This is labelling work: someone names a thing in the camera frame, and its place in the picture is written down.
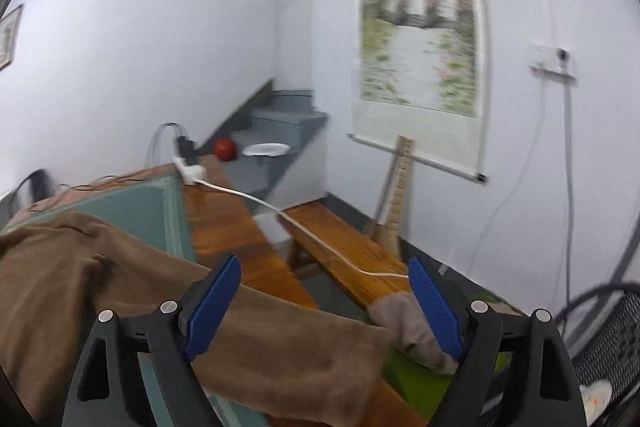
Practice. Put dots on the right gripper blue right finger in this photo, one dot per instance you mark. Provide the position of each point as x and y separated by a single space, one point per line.
541 385

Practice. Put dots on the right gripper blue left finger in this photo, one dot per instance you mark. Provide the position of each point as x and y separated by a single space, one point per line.
107 388

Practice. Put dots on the brown fleece garment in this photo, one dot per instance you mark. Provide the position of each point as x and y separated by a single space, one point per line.
276 357

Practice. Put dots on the green table mat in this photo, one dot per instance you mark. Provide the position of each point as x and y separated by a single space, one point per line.
151 210

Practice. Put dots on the wooden bench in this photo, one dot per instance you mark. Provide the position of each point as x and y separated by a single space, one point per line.
323 242

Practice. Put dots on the wooden ruler stick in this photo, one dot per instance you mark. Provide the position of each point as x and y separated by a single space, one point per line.
383 228

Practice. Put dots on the black metal chair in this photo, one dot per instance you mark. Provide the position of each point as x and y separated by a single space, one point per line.
37 186

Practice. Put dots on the white power strip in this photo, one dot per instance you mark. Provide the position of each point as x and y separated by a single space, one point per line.
190 174

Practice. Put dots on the black power adapter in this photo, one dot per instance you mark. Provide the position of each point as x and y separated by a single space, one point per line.
186 150

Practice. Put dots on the red ball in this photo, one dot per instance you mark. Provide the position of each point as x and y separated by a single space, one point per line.
225 149

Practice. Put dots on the white plate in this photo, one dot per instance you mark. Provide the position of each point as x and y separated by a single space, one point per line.
267 149

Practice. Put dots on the hanging scroll painting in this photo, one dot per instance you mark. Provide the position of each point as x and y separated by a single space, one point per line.
422 71

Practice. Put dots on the framed landscape picture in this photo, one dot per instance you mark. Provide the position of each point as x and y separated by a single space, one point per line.
8 34

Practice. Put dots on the wall socket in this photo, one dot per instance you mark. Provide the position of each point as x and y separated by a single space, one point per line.
552 61

